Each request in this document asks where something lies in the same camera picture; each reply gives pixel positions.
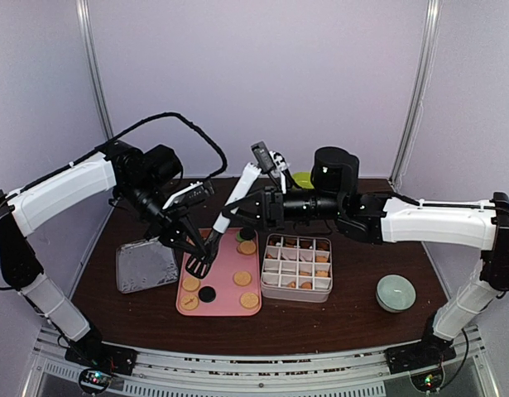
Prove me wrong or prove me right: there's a round dotted biscuit far left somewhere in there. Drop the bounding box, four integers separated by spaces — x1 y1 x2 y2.
238 241 257 256

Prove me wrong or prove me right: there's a clear plastic box lid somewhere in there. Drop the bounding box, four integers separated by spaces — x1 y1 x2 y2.
116 239 180 294

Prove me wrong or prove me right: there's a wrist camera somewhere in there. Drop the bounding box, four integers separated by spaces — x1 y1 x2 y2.
162 181 214 210
251 141 291 181

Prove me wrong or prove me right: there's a green plastic bowl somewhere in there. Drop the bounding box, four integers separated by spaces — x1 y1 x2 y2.
292 171 314 189

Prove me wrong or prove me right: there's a right aluminium corner post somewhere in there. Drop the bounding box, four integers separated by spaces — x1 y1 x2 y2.
390 0 442 190

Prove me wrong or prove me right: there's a left aluminium corner post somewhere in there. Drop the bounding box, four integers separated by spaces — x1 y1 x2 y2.
75 0 115 141

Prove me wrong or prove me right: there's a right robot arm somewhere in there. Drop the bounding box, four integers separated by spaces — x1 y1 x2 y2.
219 145 509 366

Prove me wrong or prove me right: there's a pink plastic tray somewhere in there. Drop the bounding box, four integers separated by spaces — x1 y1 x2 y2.
176 227 262 317

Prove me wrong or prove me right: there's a black sandwich cookie far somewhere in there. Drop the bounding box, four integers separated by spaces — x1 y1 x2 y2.
240 227 256 241

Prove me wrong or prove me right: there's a black sandwich cookie middle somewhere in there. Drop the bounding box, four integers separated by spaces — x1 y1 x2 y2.
198 286 217 303

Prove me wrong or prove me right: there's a round dotted biscuit centre right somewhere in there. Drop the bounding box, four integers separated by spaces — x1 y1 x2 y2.
233 270 252 287

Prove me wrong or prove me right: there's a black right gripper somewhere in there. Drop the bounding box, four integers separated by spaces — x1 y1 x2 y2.
220 185 343 234

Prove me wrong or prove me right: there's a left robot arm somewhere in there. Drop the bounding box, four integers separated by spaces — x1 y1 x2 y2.
0 141 211 367

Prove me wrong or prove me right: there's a round dotted biscuit near left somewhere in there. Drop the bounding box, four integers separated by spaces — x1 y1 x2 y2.
181 276 200 292

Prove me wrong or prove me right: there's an aluminium corner post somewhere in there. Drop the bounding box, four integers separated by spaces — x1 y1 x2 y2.
390 0 442 190
75 0 115 141

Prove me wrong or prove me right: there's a lilac divided storage box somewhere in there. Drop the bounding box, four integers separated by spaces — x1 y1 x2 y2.
261 233 334 304

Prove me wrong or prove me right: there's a dotted biscuit with red mark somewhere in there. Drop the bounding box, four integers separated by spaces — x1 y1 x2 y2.
180 294 199 311

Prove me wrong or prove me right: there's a black sandwich cookie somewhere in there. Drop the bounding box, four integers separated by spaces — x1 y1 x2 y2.
198 286 217 303
240 227 256 241

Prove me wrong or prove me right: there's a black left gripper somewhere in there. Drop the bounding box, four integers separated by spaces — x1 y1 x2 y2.
118 179 208 257

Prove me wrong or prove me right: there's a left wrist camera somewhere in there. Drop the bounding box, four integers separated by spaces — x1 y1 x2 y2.
162 181 214 210

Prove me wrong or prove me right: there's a pale celadon ceramic bowl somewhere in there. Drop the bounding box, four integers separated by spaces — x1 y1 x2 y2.
376 275 416 313

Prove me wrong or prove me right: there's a round dotted biscuit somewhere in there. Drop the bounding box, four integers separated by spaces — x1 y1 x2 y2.
181 276 200 292
233 270 252 287
238 241 257 256
240 292 260 309

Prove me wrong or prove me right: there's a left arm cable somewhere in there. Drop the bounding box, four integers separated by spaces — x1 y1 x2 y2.
100 111 229 181

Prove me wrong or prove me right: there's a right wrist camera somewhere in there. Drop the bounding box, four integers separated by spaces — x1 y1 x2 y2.
251 141 291 181

